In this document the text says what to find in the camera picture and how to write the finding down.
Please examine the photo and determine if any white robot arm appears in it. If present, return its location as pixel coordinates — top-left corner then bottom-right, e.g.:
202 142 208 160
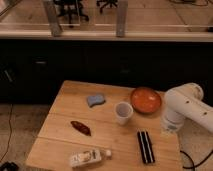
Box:
161 83 213 133

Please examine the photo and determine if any white paper cup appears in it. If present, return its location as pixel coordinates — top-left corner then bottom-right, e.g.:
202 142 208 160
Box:
115 102 133 125

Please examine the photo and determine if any orange bowl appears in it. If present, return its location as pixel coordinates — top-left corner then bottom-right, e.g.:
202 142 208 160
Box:
130 87 162 114

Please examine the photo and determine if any black cabinet front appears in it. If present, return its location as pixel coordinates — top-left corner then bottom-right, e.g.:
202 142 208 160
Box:
0 39 213 106

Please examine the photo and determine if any black office chair right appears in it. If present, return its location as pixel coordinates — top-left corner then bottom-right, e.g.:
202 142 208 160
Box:
96 0 118 14

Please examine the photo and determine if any black office chair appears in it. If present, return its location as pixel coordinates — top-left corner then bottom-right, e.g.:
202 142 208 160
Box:
96 0 118 14
53 0 89 25

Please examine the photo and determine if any black office chair left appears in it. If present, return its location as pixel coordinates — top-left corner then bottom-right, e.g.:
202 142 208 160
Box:
53 0 89 25

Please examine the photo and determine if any grey metal post left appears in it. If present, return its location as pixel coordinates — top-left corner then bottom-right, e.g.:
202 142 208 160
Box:
43 0 62 37

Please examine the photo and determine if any grey metal post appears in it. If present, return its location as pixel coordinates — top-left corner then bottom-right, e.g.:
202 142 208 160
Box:
116 0 128 37
43 0 62 37

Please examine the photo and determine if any grey metal post right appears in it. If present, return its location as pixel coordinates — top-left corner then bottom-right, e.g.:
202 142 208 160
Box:
116 0 128 37

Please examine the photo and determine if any black cable on floor right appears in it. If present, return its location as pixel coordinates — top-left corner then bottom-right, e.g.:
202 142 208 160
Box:
179 148 213 170

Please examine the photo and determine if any black cable on floor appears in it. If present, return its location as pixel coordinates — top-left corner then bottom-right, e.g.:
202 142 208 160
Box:
0 103 15 164
179 148 213 170

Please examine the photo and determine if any black cable on floor left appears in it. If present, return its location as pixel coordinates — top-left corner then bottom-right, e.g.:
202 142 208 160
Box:
0 103 15 164

